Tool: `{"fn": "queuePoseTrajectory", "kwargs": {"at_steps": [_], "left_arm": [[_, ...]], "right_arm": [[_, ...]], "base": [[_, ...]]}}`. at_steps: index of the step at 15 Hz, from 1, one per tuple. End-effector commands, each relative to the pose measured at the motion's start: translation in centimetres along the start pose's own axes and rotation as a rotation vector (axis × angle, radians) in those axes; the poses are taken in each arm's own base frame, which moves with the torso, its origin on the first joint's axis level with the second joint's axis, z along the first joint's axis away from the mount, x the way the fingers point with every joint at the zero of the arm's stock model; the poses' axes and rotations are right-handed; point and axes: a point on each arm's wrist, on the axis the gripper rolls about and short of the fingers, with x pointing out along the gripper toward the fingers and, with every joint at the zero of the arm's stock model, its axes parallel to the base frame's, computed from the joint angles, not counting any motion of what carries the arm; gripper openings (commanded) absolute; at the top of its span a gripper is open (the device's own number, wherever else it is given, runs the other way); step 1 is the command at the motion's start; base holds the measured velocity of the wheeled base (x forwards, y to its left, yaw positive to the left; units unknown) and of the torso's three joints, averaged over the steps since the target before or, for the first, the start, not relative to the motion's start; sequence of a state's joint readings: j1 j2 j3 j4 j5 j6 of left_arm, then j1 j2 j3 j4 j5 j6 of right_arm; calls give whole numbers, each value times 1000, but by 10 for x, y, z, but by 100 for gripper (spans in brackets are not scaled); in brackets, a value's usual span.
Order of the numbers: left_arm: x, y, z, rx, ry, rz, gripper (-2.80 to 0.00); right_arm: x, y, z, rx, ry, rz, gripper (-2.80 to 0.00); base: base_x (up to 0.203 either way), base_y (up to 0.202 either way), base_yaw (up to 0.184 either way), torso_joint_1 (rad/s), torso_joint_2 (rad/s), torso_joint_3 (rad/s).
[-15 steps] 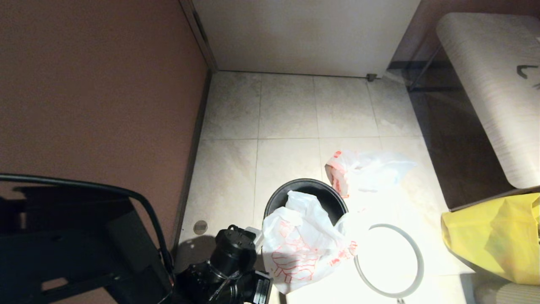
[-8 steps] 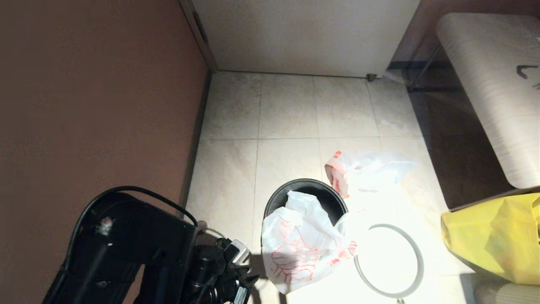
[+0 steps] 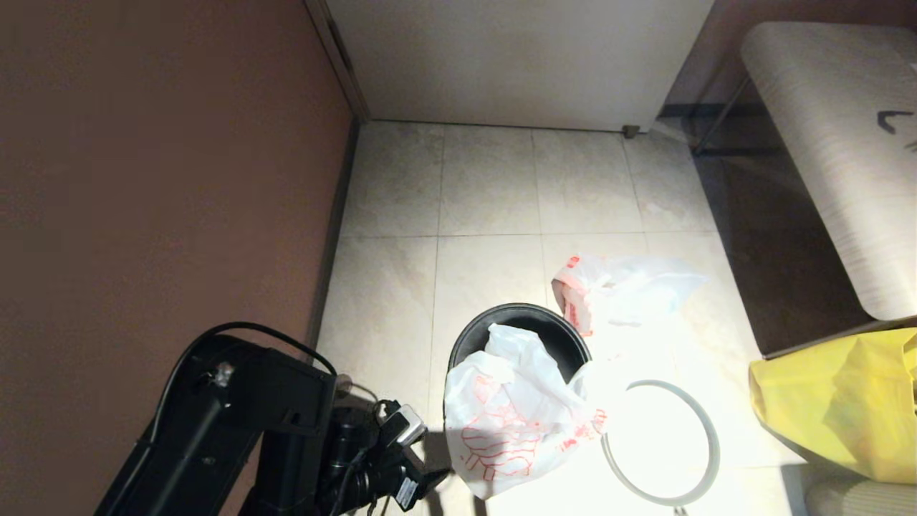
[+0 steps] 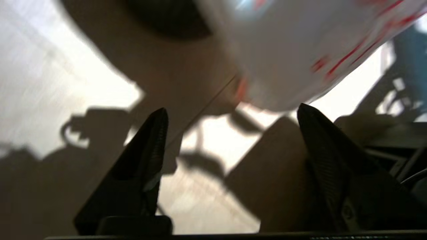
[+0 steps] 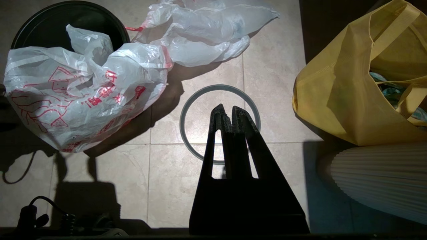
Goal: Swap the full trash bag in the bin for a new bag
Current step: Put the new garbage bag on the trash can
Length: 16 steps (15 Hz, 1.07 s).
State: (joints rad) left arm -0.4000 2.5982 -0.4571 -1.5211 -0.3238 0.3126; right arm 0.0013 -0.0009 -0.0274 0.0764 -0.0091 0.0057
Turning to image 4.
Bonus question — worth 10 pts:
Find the black round trash bin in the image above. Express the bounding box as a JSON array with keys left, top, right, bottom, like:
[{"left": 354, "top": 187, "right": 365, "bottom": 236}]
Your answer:
[{"left": 122, "top": 0, "right": 214, "bottom": 40}]

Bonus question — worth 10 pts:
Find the clear plastic bag red print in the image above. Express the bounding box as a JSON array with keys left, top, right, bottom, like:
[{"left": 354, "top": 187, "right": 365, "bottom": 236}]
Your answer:
[{"left": 197, "top": 0, "right": 427, "bottom": 112}]

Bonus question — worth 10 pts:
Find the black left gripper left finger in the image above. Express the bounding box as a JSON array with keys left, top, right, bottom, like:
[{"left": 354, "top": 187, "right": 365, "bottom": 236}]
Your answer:
[{"left": 74, "top": 107, "right": 169, "bottom": 222}]

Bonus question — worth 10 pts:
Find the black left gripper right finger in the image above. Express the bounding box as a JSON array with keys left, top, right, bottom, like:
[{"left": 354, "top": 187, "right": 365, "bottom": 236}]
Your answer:
[{"left": 297, "top": 103, "right": 427, "bottom": 230}]

